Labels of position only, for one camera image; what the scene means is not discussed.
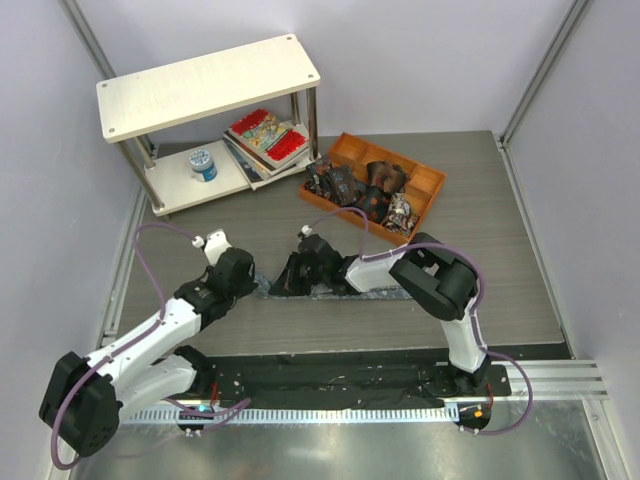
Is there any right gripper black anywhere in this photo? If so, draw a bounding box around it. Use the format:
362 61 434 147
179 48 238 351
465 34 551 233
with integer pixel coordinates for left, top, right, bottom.
271 251 329 297

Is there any grey floral tie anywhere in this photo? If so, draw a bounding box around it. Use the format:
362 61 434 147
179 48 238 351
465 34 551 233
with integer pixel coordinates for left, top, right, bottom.
254 273 412 301

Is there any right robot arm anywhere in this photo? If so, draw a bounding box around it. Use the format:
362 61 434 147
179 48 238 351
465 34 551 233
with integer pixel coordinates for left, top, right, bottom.
266 232 491 395

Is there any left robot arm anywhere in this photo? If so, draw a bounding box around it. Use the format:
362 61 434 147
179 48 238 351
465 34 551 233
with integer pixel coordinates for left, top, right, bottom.
39 247 257 458

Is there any brown blue floral tie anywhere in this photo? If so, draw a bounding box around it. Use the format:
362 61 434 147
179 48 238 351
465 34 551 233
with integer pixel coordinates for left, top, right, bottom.
327 165 366 206

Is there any bottom dark cover book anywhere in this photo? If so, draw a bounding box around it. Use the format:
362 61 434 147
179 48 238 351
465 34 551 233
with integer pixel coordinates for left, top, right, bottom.
223 138 311 190

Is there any black orange flower tie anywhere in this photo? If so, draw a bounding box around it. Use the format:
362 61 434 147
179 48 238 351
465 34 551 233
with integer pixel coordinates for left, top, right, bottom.
359 185 390 224

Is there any cat pattern tie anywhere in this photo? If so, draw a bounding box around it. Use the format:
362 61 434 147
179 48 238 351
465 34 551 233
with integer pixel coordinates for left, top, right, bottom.
381 193 420 237

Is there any blue jar white lid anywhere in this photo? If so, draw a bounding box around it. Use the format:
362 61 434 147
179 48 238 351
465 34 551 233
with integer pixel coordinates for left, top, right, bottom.
188 148 217 183

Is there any white two-tier shelf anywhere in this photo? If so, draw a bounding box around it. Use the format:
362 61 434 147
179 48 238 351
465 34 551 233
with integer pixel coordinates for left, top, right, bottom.
96 33 321 216

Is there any orange wooden divided tray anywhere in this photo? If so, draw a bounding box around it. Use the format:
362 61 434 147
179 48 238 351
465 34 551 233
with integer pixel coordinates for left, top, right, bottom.
299 133 446 245

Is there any dark brown red tie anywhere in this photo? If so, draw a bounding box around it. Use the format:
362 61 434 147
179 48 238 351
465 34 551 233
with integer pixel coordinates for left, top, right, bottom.
366 161 409 195

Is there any red treehouse book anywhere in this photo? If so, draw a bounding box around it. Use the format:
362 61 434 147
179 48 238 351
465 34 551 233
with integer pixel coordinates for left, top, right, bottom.
228 108 308 167

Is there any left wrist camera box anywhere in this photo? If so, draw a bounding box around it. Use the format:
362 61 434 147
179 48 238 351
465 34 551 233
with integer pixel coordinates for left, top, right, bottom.
203 229 231 266

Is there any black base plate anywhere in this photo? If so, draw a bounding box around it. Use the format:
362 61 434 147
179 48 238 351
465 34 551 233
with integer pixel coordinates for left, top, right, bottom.
174 350 512 410

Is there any slotted cable duct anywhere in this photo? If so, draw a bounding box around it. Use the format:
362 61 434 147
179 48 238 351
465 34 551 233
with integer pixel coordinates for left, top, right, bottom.
124 404 459 426

